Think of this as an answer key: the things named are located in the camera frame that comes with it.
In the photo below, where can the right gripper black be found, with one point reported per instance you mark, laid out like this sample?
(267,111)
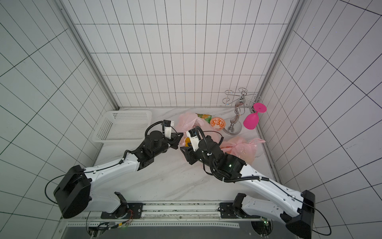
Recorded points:
(189,153)

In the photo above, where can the white plastic basket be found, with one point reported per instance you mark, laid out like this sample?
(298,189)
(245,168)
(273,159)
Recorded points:
(122,126)

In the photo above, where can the green snack packet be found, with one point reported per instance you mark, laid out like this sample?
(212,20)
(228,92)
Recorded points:
(206,117)

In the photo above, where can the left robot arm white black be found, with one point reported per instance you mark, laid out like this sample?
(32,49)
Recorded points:
(76,193)

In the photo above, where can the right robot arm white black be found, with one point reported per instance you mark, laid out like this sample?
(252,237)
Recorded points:
(294,209)

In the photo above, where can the magenta plastic wine glass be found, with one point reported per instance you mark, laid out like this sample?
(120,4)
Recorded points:
(252,119)

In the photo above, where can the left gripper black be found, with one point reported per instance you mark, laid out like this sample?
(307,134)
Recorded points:
(176,139)

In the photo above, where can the chrome wire glass rack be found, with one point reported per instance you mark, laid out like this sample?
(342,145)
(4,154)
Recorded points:
(239,100)

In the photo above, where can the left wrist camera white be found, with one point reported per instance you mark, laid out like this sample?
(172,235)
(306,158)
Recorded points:
(167,126)

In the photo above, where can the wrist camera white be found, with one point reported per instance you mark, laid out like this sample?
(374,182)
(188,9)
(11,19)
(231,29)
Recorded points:
(194,138)
(167,126)

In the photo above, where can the pink plastic bag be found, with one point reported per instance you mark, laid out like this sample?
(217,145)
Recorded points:
(241,148)
(189,120)

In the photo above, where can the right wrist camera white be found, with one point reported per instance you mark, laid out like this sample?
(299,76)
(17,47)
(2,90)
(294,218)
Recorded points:
(194,138)

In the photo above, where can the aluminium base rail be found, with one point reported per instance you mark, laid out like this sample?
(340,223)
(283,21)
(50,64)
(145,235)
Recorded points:
(183,214)

